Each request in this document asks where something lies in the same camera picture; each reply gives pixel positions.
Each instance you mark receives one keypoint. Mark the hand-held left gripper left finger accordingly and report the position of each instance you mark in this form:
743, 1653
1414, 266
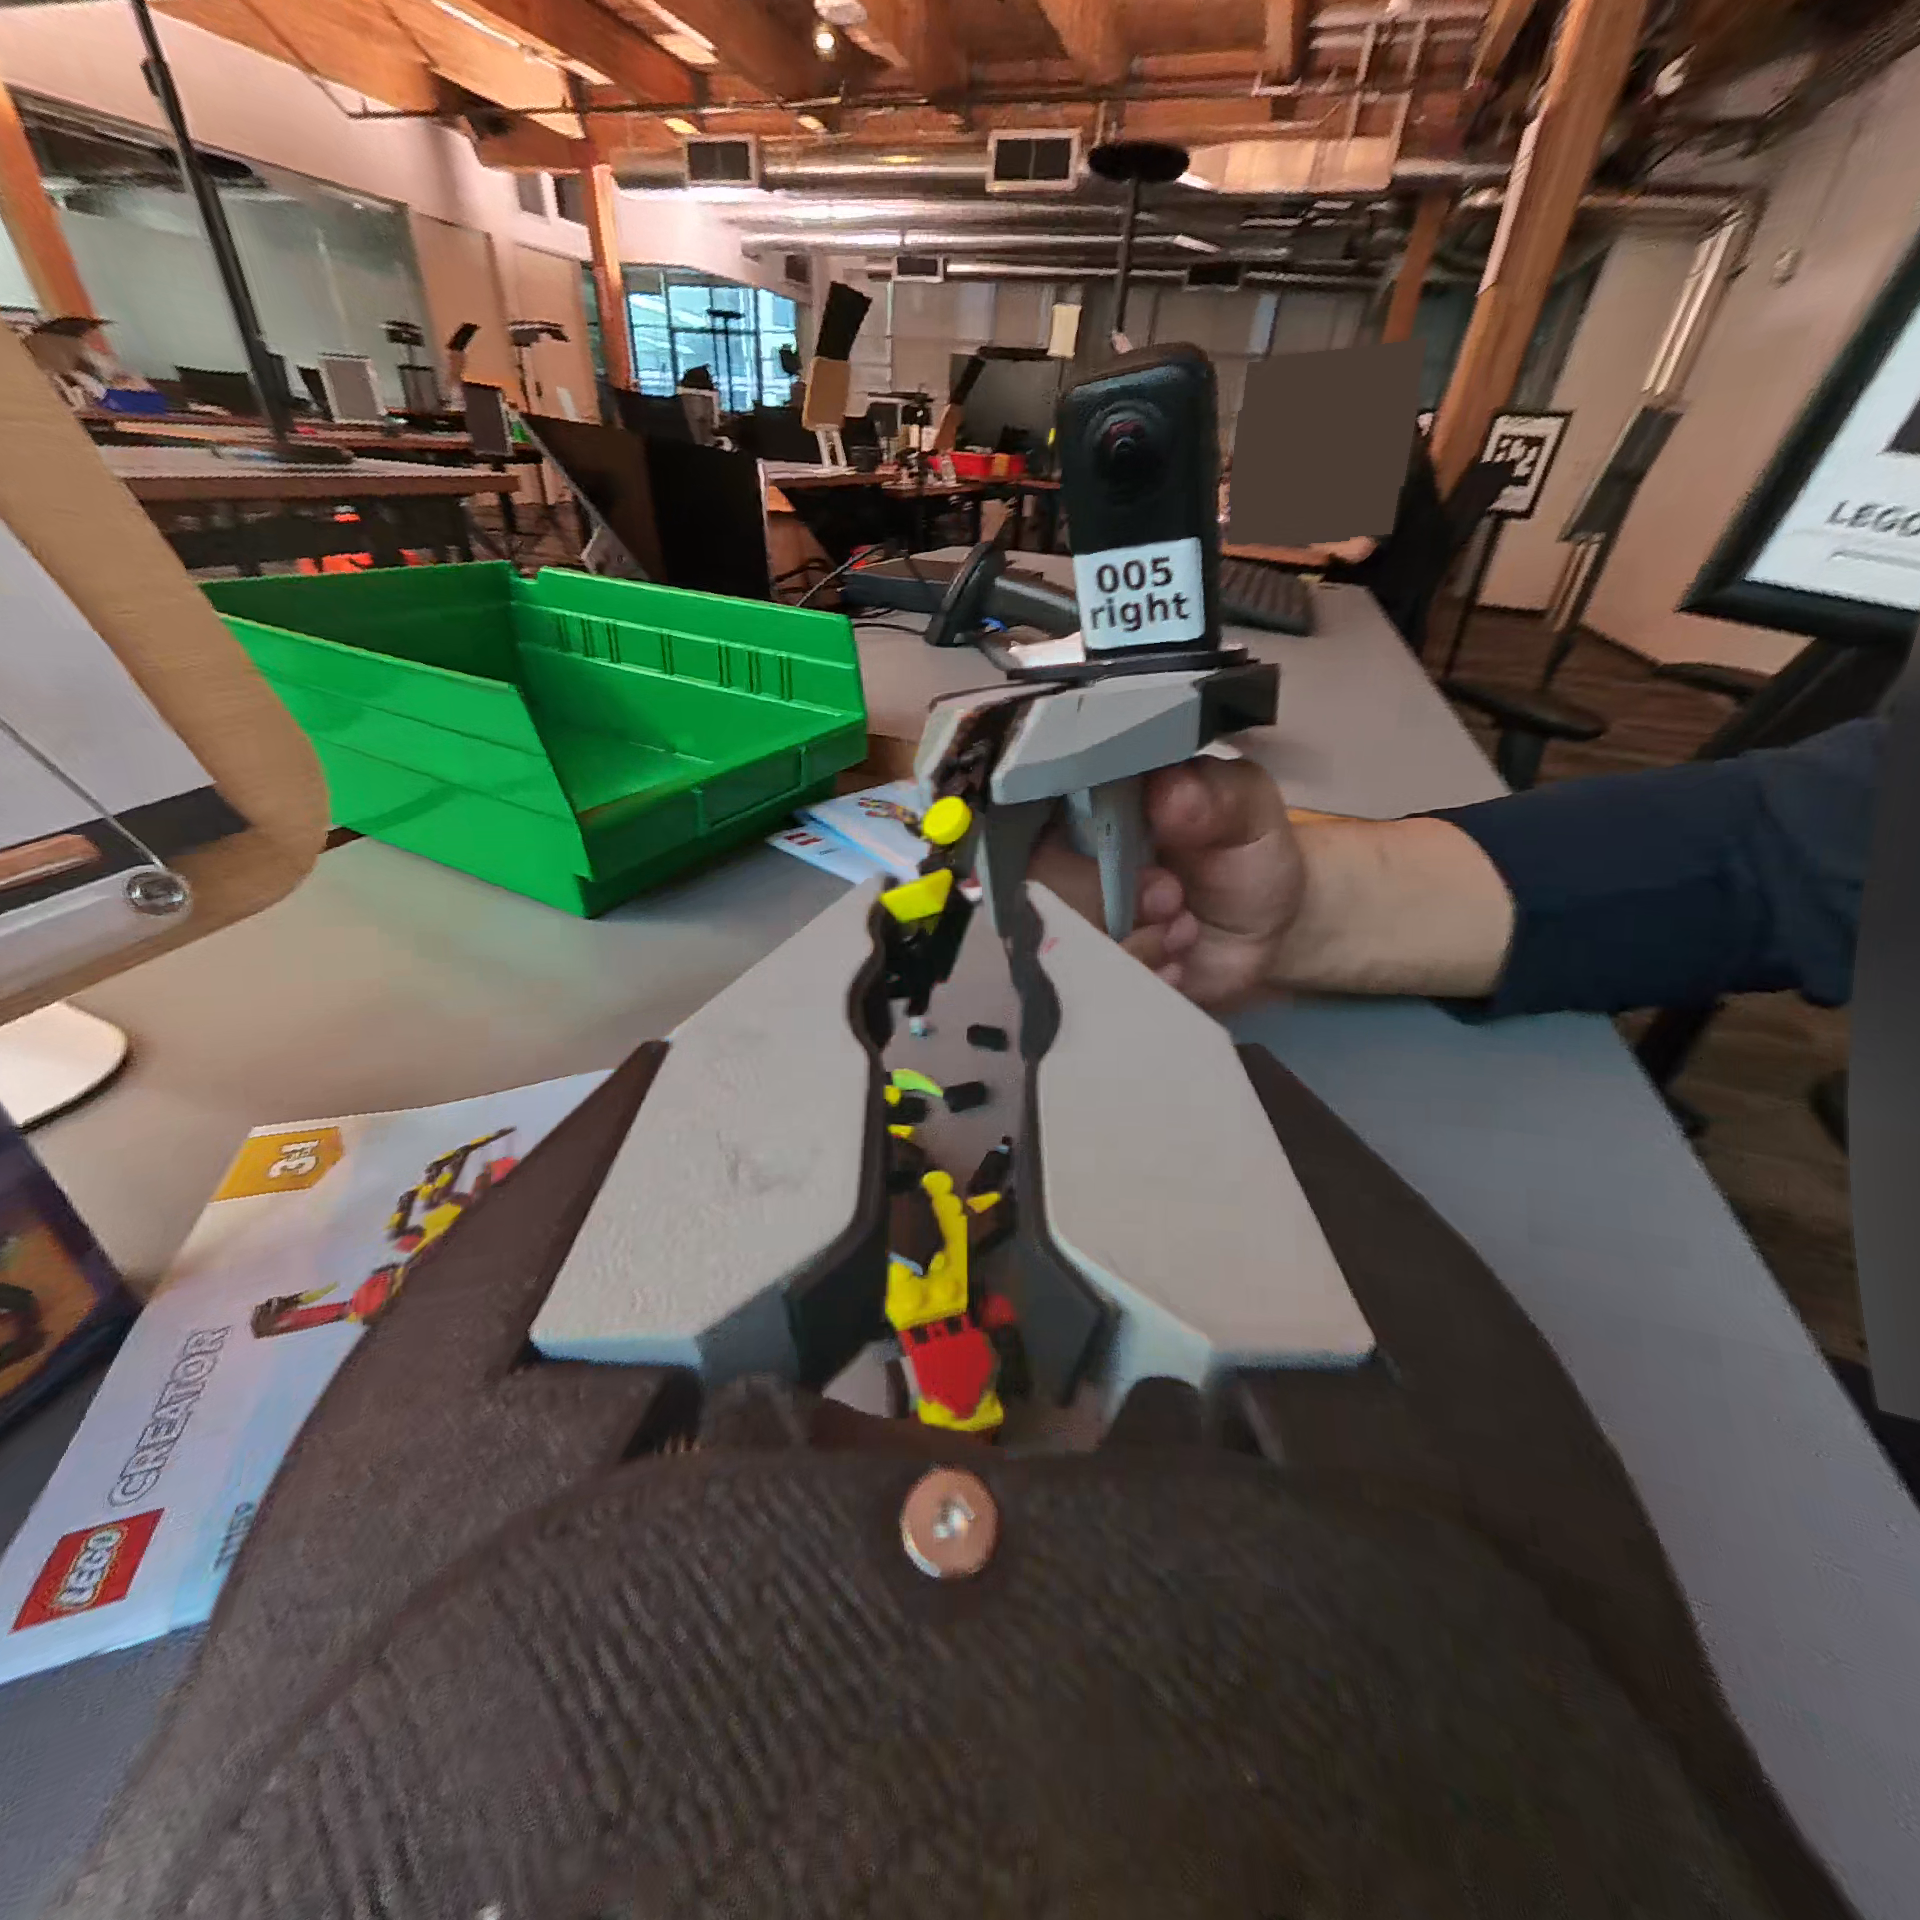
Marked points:
720, 1171

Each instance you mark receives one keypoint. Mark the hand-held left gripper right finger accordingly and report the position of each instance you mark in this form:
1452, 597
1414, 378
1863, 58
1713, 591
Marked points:
1186, 1200

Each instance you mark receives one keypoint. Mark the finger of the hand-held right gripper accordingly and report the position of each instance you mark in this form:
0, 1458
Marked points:
952, 751
1095, 742

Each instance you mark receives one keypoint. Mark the black yellow toy brick figure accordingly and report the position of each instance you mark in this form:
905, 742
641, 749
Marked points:
923, 901

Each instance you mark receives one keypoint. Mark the person's right forearm dark sleeve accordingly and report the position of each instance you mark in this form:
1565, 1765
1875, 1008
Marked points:
1649, 884

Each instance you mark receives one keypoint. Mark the purple toy set box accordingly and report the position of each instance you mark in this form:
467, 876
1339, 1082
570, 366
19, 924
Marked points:
44, 1276

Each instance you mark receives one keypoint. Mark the person's right hand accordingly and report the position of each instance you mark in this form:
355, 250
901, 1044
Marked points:
1230, 884

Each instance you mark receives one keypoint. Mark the white folded instruction sheet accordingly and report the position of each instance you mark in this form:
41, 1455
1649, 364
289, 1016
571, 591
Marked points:
846, 833

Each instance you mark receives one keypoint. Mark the black keyboard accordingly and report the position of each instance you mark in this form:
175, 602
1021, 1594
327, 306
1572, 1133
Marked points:
1269, 597

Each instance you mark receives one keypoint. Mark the lime green toy brick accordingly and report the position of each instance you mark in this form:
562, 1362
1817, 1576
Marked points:
912, 1084

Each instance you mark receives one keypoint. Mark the yellow red toy brick model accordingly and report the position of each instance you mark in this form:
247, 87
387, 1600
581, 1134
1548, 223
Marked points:
944, 1364

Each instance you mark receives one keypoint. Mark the green plastic bin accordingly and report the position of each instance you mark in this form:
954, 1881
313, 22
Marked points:
601, 719

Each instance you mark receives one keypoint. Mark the black white tag sign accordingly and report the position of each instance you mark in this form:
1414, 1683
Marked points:
1523, 464

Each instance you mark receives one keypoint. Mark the toy brick instruction booklet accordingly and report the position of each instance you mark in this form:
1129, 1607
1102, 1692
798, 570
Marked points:
194, 1351

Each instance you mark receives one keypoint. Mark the white round stand base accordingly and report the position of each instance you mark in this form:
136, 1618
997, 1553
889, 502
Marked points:
52, 1059

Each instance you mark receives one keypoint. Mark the wooden work table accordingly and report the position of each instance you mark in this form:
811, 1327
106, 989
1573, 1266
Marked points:
299, 487

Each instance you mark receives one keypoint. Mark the black framed monitor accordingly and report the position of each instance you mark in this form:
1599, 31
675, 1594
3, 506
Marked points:
1844, 496

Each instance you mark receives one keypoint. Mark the person's dark clothing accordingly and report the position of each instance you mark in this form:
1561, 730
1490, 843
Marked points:
1893, 1049

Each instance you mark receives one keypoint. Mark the brown board stand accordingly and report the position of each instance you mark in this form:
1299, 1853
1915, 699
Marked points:
149, 659

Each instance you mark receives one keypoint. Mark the black slanted pole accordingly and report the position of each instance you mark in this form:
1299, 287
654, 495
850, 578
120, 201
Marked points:
225, 256

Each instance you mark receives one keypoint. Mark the black ceiling pole mount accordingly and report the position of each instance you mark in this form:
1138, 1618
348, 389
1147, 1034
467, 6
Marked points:
1135, 226

